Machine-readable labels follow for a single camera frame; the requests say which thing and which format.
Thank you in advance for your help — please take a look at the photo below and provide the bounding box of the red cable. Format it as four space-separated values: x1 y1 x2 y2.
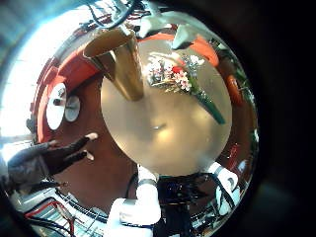
24 200 77 237

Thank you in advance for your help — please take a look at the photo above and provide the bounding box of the gold metal vase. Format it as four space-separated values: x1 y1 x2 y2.
82 28 146 102

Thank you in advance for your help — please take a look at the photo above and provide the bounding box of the flower bouquet with green wrap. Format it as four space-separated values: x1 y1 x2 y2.
146 53 228 126

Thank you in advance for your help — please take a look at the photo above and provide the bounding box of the black cable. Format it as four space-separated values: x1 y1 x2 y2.
86 0 140 32

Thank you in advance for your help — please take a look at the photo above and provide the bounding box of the small grey round side table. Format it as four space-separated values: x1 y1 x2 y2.
64 95 82 123

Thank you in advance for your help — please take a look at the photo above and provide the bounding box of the green leafy plant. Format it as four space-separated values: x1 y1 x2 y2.
235 62 257 103

